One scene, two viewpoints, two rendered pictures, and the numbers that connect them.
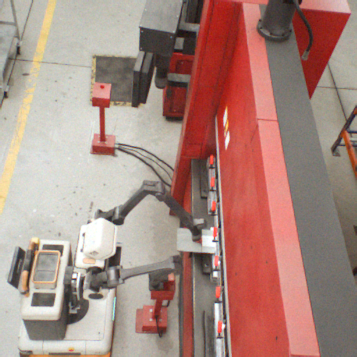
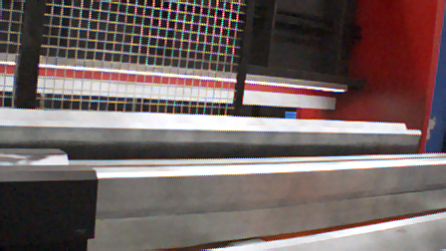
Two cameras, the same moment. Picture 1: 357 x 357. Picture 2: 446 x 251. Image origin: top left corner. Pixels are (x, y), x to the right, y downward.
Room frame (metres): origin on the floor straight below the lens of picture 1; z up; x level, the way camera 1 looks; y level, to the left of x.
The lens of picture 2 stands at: (0.66, -2.62, 1.55)
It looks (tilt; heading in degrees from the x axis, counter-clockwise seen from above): 7 degrees down; 61
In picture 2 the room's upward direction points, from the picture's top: 7 degrees clockwise
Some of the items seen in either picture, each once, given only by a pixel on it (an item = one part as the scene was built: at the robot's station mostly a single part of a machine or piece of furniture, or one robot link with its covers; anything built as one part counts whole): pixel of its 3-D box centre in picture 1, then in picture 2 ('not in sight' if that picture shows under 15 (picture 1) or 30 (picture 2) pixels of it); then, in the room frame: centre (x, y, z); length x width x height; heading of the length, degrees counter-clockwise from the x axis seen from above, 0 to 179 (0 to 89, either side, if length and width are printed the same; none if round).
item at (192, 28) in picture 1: (190, 43); not in sight; (2.95, 0.13, 1.66); 0.40 x 0.24 x 0.07; 9
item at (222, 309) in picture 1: (229, 307); (66, 114); (1.14, -0.42, 1.26); 0.15 x 0.09 x 0.17; 9
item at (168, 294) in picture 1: (162, 281); not in sight; (1.46, -0.02, 0.75); 0.20 x 0.16 x 0.18; 10
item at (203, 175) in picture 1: (203, 182); not in sight; (2.30, -0.19, 0.89); 0.30 x 0.05 x 0.03; 9
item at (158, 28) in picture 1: (157, 58); not in sight; (2.88, 0.35, 1.53); 0.51 x 0.25 x 0.85; 1
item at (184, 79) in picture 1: (181, 93); not in sight; (2.95, 0.13, 1.17); 0.40 x 0.24 x 0.07; 9
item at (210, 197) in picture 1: (211, 185); not in sight; (2.25, -0.25, 0.92); 0.50 x 0.06 x 0.10; 9
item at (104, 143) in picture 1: (102, 120); not in sight; (3.20, 0.88, 0.41); 0.25 x 0.20 x 0.83; 99
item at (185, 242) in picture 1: (195, 240); not in sight; (1.69, -0.19, 1.00); 0.26 x 0.18 x 0.01; 99
